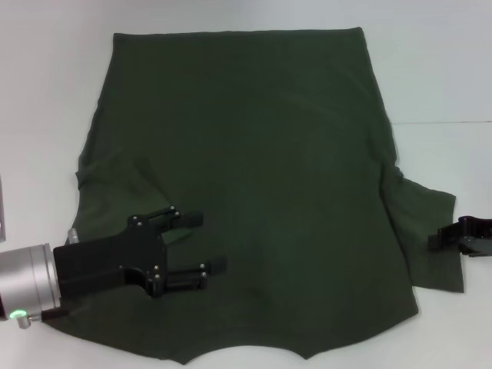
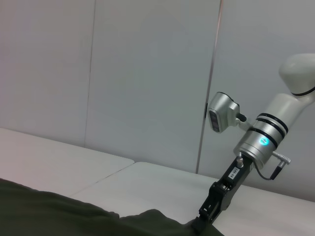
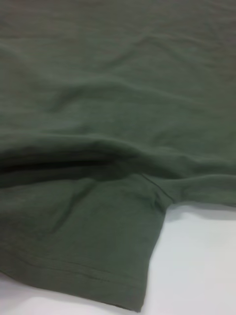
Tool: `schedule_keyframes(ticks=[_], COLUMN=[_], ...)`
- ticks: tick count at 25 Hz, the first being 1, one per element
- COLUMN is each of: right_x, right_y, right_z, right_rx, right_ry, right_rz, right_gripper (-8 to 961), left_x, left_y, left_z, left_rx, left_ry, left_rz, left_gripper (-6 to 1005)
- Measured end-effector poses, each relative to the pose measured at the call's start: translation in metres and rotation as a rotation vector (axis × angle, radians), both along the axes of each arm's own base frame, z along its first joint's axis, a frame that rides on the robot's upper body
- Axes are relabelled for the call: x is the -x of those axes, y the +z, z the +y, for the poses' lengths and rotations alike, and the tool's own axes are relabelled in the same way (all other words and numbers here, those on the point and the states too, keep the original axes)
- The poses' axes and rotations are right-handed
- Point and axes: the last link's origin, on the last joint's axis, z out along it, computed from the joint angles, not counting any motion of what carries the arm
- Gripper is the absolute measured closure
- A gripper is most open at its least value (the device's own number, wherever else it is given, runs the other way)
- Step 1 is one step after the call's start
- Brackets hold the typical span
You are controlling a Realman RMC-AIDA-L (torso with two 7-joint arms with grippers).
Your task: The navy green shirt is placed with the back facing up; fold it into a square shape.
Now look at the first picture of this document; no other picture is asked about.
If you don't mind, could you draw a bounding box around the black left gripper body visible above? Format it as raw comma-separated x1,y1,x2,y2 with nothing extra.
52,214,170,299

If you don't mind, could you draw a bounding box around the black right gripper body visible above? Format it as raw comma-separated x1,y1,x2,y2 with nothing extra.
457,216,492,259

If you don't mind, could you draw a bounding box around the dark green shirt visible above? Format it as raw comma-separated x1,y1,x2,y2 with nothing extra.
38,26,466,365

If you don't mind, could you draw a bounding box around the dark wrist cable with connector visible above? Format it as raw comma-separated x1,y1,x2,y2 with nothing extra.
15,307,71,330

